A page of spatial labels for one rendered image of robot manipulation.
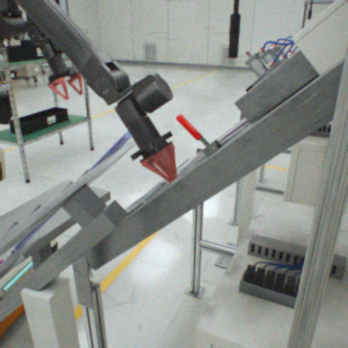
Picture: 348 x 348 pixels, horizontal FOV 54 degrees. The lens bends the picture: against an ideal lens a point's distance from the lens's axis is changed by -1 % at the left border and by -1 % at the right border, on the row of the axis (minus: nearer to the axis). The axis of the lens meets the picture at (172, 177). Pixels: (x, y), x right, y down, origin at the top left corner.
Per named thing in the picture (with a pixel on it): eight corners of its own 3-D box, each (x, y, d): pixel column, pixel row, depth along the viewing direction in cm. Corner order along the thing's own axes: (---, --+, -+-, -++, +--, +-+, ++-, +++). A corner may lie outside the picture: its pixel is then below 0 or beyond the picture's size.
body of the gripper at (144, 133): (175, 137, 80) (158, 109, 79) (154, 151, 71) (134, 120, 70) (155, 149, 83) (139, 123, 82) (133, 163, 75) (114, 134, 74)
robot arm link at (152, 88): (111, 78, 79) (92, 84, 72) (147, 48, 74) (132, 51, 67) (140, 121, 82) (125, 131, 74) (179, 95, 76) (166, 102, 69)
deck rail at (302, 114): (95, 271, 87) (79, 252, 87) (99, 266, 88) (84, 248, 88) (372, 95, 46) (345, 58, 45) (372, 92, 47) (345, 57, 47)
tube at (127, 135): (1, 266, 82) (-2, 262, 81) (6, 262, 83) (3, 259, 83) (129, 138, 56) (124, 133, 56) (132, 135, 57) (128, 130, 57)
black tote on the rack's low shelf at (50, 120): (24, 135, 292) (22, 123, 287) (10, 133, 299) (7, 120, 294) (69, 119, 338) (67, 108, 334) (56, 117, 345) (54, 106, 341)
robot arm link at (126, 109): (120, 104, 80) (107, 107, 75) (141, 87, 76) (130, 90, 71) (136, 129, 80) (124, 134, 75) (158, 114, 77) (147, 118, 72)
